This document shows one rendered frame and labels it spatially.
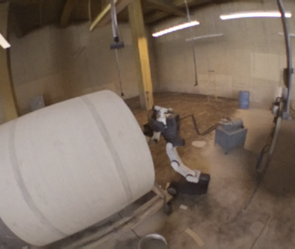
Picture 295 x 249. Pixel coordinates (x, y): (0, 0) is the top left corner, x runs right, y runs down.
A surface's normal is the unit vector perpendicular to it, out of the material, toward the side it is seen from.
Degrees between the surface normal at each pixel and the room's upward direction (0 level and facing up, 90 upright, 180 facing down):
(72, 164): 61
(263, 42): 90
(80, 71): 90
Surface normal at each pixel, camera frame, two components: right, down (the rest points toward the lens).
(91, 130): 0.37, -0.48
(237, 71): -0.77, 0.32
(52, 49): 0.62, 0.22
